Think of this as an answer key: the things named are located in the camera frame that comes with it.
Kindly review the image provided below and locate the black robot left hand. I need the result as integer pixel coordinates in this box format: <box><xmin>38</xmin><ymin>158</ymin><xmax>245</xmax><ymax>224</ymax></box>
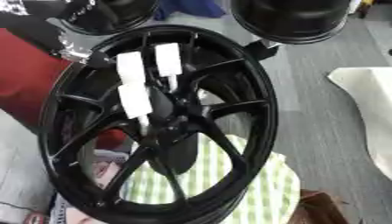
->
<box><xmin>86</xmin><ymin>50</ymin><xmax>120</xmax><ymax>70</ymax></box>

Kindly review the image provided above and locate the black spoked wheel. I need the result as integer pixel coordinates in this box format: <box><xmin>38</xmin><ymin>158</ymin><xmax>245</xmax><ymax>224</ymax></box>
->
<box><xmin>37</xmin><ymin>24</ymin><xmax>281</xmax><ymax>224</ymax></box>

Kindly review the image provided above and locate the blue fabric bundle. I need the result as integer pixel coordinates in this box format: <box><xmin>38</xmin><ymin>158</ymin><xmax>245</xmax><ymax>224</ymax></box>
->
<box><xmin>153</xmin><ymin>0</ymin><xmax>227</xmax><ymax>21</ymax></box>

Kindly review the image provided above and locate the printed plastic bag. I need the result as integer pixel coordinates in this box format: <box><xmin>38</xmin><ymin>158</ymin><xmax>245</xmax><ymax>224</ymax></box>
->
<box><xmin>47</xmin><ymin>148</ymin><xmax>132</xmax><ymax>224</ymax></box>

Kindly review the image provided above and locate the brown cardboard box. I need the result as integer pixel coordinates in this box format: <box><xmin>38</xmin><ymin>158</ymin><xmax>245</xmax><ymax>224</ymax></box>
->
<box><xmin>286</xmin><ymin>189</ymin><xmax>351</xmax><ymax>224</ymax></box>

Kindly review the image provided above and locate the white sheet object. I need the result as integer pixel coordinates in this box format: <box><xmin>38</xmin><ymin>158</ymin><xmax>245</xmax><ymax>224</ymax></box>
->
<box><xmin>325</xmin><ymin>66</ymin><xmax>392</xmax><ymax>182</ymax></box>

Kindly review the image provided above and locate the black wheel support bracket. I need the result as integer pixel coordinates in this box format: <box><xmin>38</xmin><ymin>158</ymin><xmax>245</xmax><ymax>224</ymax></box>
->
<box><xmin>243</xmin><ymin>39</ymin><xmax>282</xmax><ymax>61</ymax></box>

